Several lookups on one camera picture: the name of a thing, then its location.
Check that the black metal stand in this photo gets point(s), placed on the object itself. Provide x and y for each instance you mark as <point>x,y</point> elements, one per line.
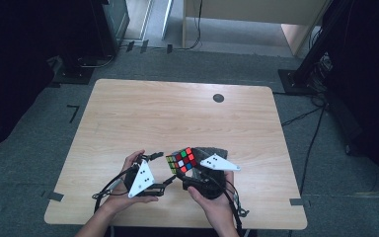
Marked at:
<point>312,49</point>

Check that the person's right hand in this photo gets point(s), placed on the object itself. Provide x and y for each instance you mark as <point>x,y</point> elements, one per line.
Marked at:
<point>215,210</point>

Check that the black stand base plate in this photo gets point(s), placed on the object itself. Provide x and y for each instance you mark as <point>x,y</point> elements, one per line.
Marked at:
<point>74,76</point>

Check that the black cabinet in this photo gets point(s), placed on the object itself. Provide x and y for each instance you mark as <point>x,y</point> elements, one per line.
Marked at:
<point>110,26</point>

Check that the grey tape strip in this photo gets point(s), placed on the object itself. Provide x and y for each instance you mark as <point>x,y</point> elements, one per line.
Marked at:
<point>55,196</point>
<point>296,202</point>

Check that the dark curtain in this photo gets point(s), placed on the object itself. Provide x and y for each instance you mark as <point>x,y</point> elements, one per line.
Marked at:
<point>371,82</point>
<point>10,65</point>

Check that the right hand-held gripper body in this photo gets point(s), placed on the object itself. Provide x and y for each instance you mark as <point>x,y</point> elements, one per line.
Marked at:
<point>210,184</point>

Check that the black tape piece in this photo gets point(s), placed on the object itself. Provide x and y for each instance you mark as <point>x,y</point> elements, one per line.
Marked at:
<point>144,46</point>
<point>130,46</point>
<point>169,48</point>

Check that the light wooden desk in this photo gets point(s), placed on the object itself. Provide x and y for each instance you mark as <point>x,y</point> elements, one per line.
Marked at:
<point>260,13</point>

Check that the dark round table grommet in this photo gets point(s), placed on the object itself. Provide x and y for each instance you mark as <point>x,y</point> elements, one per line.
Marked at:
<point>218,98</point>

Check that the multicoloured puzzle cube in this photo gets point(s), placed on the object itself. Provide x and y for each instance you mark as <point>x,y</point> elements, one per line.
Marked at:
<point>181,160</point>

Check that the person's left hand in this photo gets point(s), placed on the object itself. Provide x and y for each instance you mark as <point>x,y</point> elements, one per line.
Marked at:
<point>120,202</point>

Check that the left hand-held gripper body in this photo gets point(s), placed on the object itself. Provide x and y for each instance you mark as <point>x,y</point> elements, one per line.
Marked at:
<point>141,179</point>

